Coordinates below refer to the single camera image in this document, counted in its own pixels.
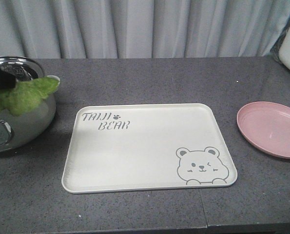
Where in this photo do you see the pink round plate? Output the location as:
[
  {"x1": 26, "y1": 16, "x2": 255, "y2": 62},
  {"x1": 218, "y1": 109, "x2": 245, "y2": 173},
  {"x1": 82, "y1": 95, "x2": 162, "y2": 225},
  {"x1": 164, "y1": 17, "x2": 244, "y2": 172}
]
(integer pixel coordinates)
[{"x1": 237, "y1": 101, "x2": 290, "y2": 159}]

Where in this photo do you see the green lettuce leaf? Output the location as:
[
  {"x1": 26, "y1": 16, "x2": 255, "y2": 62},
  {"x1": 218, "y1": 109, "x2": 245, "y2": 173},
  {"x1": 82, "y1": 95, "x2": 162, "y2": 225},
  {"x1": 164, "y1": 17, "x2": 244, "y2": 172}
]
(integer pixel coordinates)
[{"x1": 0, "y1": 77, "x2": 60, "y2": 117}]

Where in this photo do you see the cream bear serving tray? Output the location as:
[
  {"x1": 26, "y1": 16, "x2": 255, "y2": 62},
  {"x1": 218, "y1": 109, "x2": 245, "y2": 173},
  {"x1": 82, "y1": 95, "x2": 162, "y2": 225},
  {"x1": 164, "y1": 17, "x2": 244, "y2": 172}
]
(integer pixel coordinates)
[{"x1": 61, "y1": 103, "x2": 237, "y2": 194}]

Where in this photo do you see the white electric cooking pot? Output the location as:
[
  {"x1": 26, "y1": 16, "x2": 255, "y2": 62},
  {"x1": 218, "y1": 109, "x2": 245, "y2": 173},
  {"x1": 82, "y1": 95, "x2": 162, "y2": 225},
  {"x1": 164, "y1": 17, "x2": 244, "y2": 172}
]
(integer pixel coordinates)
[{"x1": 0, "y1": 56, "x2": 56, "y2": 152}]

